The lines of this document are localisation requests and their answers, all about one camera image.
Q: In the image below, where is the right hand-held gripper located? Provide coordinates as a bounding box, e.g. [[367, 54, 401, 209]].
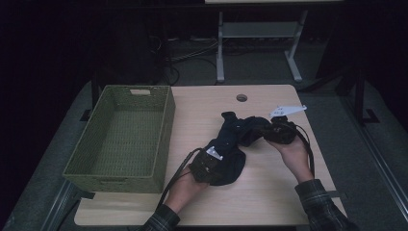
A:
[[263, 104, 308, 145]]

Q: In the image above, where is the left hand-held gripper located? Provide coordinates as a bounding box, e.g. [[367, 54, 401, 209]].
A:
[[188, 145, 226, 186]]

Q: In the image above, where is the blue knit garment white print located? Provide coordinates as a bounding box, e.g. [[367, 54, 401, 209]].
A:
[[205, 111, 277, 187]]

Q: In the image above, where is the green woven basket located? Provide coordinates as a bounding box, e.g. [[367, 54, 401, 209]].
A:
[[62, 84, 176, 194]]

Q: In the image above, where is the person's right hand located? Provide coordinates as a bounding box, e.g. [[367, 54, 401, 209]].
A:
[[267, 134, 315, 185]]

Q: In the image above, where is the person's left hand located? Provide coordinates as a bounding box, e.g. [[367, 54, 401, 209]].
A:
[[164, 171, 210, 215]]

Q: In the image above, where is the black metal stand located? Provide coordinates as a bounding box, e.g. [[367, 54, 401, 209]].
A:
[[335, 62, 381, 127], [79, 71, 101, 123]]

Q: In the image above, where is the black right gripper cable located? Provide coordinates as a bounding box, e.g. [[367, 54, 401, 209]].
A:
[[293, 122, 316, 178]]

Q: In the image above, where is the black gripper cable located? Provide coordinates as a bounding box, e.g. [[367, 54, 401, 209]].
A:
[[156, 147, 204, 210], [293, 122, 316, 178]]

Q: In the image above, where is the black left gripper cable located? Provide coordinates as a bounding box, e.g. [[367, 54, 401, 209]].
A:
[[156, 147, 204, 210]]

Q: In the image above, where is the aluminium floor rail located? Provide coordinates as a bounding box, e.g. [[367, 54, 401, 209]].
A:
[[39, 179, 81, 231], [341, 95, 408, 222]]

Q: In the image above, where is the white metal stand frame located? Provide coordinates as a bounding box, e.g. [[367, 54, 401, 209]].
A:
[[216, 9, 309, 84]]

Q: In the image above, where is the bundle of floor cables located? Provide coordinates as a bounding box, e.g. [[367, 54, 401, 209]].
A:
[[148, 34, 219, 86]]

